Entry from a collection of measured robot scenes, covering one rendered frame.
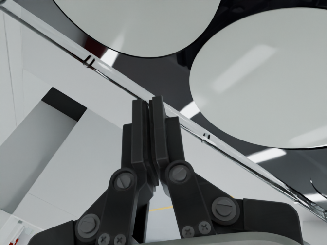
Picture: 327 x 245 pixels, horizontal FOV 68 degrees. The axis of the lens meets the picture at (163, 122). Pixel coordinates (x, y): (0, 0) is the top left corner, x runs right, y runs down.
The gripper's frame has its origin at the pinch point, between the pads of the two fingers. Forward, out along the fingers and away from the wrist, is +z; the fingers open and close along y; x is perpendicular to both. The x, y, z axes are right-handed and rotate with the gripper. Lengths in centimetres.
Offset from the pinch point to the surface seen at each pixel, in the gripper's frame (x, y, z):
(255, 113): -1.8, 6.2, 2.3
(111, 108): -15.3, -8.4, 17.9
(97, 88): -11.3, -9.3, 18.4
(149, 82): -0.5, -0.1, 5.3
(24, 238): -608, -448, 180
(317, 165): -6.3, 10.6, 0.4
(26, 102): -19.9, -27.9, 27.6
